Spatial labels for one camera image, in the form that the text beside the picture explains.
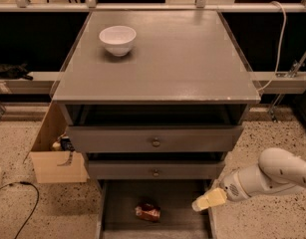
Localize grey middle drawer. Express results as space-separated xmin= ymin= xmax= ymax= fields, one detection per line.
xmin=88 ymin=160 xmax=225 ymax=180

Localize items inside cardboard box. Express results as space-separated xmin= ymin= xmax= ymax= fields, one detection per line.
xmin=52 ymin=134 xmax=75 ymax=151

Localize grey drawer cabinet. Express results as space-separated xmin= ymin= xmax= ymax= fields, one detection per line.
xmin=50 ymin=9 xmax=262 ymax=239

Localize grey open bottom drawer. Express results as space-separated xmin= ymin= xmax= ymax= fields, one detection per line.
xmin=95 ymin=180 xmax=216 ymax=239

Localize cardboard box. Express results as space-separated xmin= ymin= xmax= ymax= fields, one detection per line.
xmin=29 ymin=103 xmax=89 ymax=183

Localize metal rail frame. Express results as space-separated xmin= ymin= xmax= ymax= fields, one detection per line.
xmin=0 ymin=0 xmax=306 ymax=13

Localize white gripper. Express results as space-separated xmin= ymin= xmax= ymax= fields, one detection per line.
xmin=191 ymin=166 xmax=258 ymax=212

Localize black object on shelf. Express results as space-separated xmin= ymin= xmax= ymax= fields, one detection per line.
xmin=0 ymin=64 xmax=33 ymax=81

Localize white hanging cable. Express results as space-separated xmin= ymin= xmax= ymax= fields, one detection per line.
xmin=257 ymin=1 xmax=288 ymax=93

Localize grey top drawer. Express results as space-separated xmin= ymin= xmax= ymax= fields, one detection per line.
xmin=66 ymin=125 xmax=243 ymax=153

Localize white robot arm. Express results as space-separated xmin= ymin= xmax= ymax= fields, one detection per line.
xmin=191 ymin=147 xmax=306 ymax=212

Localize white ceramic bowl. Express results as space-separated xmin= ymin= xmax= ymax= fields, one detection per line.
xmin=99 ymin=26 xmax=137 ymax=57

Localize black floor cable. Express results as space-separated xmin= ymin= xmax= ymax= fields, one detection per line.
xmin=0 ymin=180 xmax=41 ymax=239

